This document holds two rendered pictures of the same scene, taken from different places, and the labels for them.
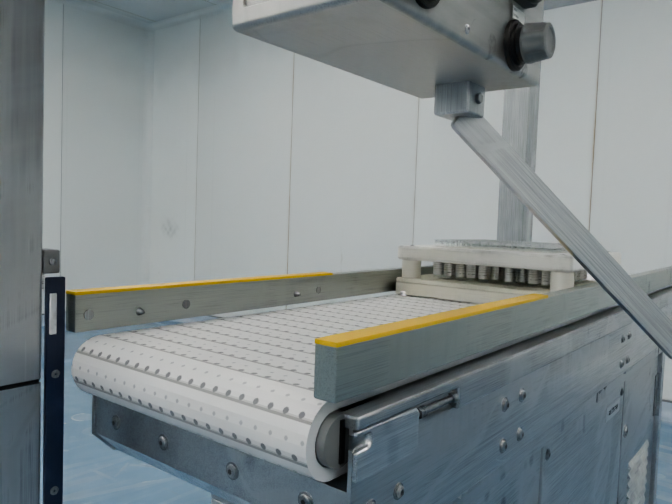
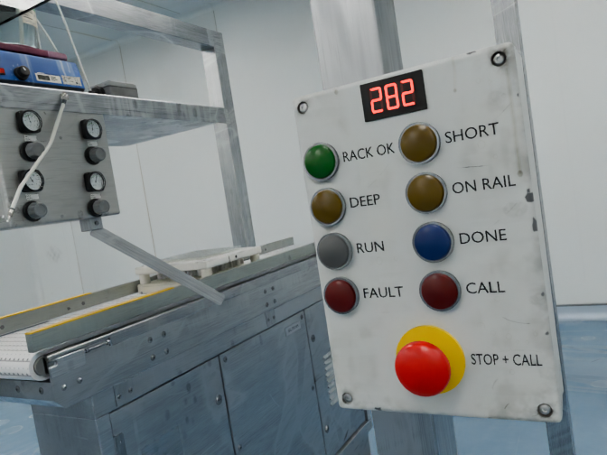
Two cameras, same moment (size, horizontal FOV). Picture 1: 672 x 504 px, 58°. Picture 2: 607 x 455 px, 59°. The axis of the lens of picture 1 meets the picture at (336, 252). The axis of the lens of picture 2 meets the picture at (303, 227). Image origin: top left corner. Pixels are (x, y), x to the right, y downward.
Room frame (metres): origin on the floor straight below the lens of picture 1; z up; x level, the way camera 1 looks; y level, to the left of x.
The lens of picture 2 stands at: (-0.60, -0.34, 1.10)
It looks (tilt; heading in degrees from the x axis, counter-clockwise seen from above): 3 degrees down; 352
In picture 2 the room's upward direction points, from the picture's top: 9 degrees counter-clockwise
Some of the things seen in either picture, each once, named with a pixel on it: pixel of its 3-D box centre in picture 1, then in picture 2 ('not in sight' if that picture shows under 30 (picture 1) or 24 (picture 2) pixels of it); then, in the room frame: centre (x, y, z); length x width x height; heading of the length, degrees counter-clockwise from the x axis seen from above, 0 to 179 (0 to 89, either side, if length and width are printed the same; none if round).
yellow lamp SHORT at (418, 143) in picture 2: not in sight; (418, 143); (-0.24, -0.49, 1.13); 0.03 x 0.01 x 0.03; 52
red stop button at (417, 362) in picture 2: not in sight; (427, 362); (-0.23, -0.47, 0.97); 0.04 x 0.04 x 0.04; 52
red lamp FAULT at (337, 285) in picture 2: not in sight; (340, 295); (-0.19, -0.42, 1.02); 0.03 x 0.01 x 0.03; 52
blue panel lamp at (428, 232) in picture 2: not in sight; (432, 242); (-0.24, -0.49, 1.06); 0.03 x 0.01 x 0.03; 52
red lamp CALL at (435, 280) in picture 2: not in sight; (439, 291); (-0.24, -0.49, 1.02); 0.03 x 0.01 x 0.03; 52
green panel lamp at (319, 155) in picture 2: not in sight; (320, 162); (-0.19, -0.42, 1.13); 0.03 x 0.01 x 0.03; 52
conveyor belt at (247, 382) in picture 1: (525, 309); (220, 285); (0.94, -0.30, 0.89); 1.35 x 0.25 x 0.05; 142
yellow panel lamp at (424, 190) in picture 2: not in sight; (424, 193); (-0.24, -0.49, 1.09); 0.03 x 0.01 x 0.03; 52
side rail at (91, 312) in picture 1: (446, 274); (180, 273); (1.01, -0.19, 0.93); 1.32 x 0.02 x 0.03; 142
